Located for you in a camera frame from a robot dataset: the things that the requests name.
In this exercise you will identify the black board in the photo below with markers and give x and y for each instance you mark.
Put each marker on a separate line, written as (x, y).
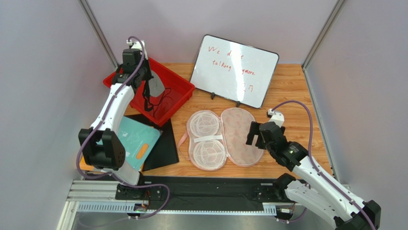
(164, 152)

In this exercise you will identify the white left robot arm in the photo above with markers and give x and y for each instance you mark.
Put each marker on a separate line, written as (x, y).
(100, 146)

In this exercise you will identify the red plastic tray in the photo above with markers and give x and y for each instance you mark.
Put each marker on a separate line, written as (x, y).
(177, 92)

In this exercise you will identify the floral mesh laundry bag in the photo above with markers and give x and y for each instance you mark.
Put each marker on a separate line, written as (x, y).
(215, 139)

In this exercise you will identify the orange board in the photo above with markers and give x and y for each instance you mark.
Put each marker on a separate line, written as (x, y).
(85, 167)

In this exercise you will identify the white dry-erase board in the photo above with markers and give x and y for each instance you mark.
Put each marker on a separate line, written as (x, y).
(234, 71)

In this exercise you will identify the aluminium frame rail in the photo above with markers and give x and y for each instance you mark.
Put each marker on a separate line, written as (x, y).
(92, 205)

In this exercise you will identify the teal board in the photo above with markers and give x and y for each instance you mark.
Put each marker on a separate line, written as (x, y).
(138, 140)

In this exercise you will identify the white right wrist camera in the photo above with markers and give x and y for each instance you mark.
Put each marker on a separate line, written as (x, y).
(276, 117)

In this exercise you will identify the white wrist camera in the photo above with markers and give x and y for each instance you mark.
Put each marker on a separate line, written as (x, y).
(276, 117)
(134, 44)

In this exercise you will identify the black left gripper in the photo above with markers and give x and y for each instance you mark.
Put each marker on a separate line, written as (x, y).
(146, 62)

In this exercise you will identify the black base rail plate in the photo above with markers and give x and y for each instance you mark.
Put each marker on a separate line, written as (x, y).
(204, 193)

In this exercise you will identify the grey black bra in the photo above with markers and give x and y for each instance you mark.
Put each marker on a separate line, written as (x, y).
(154, 93)

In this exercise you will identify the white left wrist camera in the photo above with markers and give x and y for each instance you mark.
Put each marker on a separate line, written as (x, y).
(134, 44)

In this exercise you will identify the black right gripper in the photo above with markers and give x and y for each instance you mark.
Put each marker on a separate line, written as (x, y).
(259, 134)

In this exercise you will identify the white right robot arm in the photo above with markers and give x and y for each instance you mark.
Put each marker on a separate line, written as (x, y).
(324, 196)

